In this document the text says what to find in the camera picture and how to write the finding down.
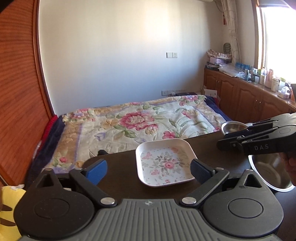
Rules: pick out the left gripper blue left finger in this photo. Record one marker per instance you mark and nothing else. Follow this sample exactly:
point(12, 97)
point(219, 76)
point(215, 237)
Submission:
point(86, 180)

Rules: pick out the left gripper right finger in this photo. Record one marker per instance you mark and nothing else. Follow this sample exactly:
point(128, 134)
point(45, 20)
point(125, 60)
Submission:
point(211, 181)

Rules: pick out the large steel bowl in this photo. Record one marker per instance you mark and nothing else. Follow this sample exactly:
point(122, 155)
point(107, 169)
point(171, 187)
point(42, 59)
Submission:
point(271, 169)

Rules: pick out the floral white tray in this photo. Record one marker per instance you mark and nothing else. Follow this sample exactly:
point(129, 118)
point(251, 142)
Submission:
point(164, 162)

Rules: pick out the person's right hand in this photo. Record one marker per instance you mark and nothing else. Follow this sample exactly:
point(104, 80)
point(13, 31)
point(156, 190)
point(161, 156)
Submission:
point(289, 159)

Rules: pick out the far steel bowl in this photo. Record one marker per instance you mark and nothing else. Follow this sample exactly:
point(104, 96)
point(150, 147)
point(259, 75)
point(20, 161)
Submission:
point(232, 126)

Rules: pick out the floral bed blanket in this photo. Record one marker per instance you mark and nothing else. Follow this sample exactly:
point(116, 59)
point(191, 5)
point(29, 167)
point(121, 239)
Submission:
point(123, 127)

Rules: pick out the wooden side cabinet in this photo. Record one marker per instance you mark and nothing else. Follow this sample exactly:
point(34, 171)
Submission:
point(243, 101)

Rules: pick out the red folded blanket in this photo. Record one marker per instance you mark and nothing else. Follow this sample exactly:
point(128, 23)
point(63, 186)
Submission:
point(51, 134)

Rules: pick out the white paper box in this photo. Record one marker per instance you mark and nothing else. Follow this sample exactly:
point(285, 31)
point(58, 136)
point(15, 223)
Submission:
point(210, 92)

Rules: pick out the yellow black plush toy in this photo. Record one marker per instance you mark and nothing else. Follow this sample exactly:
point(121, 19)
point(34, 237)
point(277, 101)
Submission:
point(10, 196)

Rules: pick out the wooden louvered wardrobe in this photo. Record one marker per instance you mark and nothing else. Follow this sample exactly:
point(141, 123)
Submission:
point(25, 104)

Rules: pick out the clutter pile on cabinet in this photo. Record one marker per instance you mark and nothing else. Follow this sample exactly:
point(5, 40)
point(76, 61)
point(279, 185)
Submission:
point(217, 59)

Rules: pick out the patterned window curtain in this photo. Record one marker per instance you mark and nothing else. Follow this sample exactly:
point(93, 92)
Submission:
point(230, 13)

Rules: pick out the wall socket strip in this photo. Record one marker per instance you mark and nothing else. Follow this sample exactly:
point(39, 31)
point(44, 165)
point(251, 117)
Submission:
point(173, 92)

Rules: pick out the white wall switch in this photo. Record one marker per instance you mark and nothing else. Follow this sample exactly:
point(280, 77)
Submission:
point(171, 55)

